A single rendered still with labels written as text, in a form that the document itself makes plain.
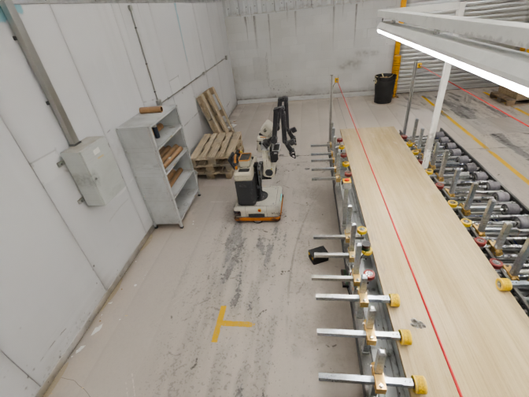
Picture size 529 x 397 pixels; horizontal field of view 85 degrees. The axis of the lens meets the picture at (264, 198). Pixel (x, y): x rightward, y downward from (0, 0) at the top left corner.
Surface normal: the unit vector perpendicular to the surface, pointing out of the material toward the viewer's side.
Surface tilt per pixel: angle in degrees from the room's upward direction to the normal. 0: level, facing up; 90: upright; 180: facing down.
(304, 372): 0
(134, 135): 90
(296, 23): 90
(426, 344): 0
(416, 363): 0
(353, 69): 90
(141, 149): 90
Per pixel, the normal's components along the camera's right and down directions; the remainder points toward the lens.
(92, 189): -0.11, 0.56
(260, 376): -0.10, -0.83
